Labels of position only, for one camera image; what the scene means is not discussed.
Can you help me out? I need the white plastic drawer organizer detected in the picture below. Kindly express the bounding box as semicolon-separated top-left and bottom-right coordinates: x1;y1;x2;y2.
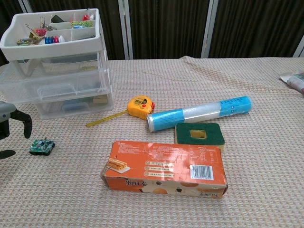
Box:
0;8;114;119

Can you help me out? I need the floral tissue pack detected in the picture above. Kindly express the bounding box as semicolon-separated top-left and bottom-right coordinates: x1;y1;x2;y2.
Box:
279;71;304;95

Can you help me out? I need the row of coloured clips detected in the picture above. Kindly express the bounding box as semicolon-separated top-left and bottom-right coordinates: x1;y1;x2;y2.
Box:
44;35;65;44

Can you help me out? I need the orange snack carton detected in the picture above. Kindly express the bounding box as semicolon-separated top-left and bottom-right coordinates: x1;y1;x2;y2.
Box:
99;140;228;199

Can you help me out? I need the yellow tape measure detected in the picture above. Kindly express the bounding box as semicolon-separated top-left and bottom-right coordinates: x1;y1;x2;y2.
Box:
85;94;156;127

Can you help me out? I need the metal clip chain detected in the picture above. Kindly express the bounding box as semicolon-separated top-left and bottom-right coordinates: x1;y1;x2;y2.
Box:
39;16;57;31

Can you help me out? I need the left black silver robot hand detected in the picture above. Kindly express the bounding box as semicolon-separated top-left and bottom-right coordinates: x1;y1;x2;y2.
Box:
0;101;33;160

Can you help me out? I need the green yellow sponge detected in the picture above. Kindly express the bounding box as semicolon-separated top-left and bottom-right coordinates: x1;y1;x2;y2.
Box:
174;123;226;152

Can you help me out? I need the green printed packet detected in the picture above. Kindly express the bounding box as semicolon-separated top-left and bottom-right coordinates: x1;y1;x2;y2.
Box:
16;38;40;46

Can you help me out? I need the blue green packet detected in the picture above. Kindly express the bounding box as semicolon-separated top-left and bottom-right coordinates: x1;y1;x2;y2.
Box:
68;20;95;29

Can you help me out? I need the gold binder clip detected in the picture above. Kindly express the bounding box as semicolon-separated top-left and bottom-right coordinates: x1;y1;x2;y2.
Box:
25;23;40;39

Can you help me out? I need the blue plastic wrap roll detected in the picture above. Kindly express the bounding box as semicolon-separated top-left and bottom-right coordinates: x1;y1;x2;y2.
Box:
146;95;254;133

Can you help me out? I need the small green circuit board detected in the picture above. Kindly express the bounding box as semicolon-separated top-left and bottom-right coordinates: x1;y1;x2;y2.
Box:
29;137;56;156

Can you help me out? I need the beige woven tablecloth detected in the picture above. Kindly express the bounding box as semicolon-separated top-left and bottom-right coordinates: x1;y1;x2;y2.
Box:
0;56;304;228

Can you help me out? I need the silver partition frame post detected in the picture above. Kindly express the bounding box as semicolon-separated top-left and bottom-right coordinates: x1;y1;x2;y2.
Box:
200;0;219;59
293;35;304;57
118;0;133;60
18;0;33;14

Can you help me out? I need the clear plastic drawer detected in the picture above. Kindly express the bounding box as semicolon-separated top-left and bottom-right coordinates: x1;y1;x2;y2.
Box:
35;91;114;119
0;63;111;105

